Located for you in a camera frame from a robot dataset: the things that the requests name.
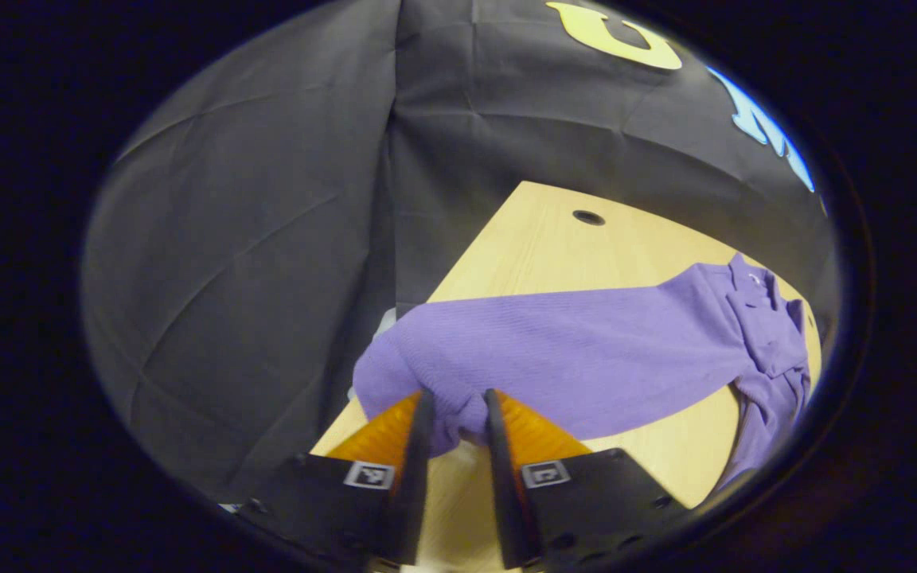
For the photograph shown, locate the purple knit buttoned garment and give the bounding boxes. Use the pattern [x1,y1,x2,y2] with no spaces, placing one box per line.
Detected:
[353,253,814,490]

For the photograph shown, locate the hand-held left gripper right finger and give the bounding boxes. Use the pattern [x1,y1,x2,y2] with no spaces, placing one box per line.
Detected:
[484,388,692,572]

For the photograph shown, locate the black backdrop cloth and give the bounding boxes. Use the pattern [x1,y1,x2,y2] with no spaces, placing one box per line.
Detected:
[80,0,837,502]

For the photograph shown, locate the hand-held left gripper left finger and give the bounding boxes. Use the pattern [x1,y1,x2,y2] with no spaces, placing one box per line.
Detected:
[234,388,437,567]

